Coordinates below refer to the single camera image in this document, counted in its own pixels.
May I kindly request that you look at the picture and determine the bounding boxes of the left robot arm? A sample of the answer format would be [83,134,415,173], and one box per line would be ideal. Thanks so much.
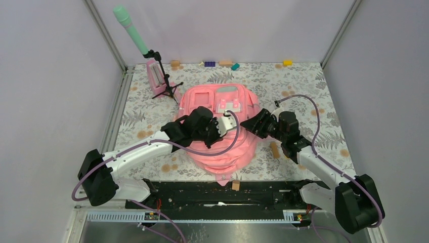
[78,106,232,208]

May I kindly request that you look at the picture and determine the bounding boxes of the pink metronome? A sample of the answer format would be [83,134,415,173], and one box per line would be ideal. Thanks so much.
[146,58,183,101]

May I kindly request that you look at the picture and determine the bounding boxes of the black microphone tripod stand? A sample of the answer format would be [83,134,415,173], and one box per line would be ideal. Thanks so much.
[143,50,184,104]

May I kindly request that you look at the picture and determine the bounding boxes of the tan block near backpack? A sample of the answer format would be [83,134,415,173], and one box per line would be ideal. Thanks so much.
[270,142,281,159]

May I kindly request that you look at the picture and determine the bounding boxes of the wooden block on base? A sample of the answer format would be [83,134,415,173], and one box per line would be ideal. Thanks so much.
[231,180,240,191]

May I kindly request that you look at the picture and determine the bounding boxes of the teal toy block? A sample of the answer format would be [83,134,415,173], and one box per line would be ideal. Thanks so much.
[231,63,240,71]

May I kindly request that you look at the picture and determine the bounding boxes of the mint green microphone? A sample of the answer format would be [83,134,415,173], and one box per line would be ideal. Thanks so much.
[113,5,149,56]

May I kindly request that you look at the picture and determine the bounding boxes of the purple cable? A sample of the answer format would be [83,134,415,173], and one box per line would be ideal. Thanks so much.
[274,94,384,229]
[71,110,241,202]

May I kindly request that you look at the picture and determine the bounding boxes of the tan wooden block rear left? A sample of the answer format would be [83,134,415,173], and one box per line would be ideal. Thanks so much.
[170,60,180,67]

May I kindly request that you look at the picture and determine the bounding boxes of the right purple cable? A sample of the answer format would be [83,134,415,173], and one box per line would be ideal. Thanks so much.
[274,94,384,229]

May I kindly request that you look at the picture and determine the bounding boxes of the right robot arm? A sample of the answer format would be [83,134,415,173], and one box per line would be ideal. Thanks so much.
[240,109,385,234]

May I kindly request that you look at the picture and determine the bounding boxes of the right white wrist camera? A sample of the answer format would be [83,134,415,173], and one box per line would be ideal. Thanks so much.
[271,107,284,118]

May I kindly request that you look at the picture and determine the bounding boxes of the yellow toy block rear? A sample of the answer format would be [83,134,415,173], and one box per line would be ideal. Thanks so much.
[283,60,293,66]

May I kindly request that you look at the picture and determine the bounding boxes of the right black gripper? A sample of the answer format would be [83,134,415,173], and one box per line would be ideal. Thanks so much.
[239,108,286,143]

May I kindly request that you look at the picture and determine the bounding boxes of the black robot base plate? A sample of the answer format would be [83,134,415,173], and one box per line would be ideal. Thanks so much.
[142,181,314,221]

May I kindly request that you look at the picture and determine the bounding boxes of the grey slotted cable duct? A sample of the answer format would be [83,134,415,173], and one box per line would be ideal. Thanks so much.
[86,210,312,224]

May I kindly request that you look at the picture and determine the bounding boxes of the pink school backpack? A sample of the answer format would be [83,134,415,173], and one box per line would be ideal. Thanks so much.
[178,84,260,186]

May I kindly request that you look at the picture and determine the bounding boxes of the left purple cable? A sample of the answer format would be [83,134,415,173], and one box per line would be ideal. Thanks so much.
[71,110,241,202]

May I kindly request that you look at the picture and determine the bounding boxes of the long tan wooden block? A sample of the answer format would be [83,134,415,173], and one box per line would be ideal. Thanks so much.
[219,60,233,67]

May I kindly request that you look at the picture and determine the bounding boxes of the purple toy block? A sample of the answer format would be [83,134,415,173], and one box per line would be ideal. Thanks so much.
[204,61,216,67]

